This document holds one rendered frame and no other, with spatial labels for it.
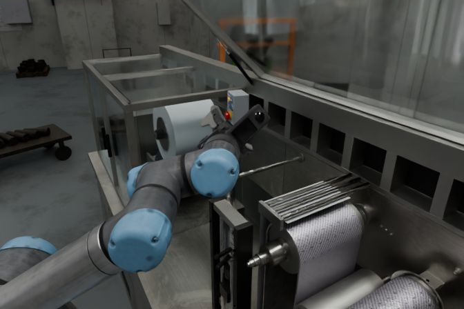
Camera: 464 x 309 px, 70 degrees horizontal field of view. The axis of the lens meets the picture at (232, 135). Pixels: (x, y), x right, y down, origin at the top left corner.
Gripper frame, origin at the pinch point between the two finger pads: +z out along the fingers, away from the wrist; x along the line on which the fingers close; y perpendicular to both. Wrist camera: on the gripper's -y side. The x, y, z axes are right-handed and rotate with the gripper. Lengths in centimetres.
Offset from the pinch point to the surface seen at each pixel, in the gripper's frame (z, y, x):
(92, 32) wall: 933, 297, -378
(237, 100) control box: 15.5, -3.5, -3.4
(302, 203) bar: 3.3, 0.0, 30.0
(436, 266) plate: -4, -18, 63
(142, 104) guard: 44, 30, -25
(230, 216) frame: -3.4, 16.2, 18.0
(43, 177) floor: 277, 263, -64
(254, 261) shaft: -7.6, 18.1, 30.2
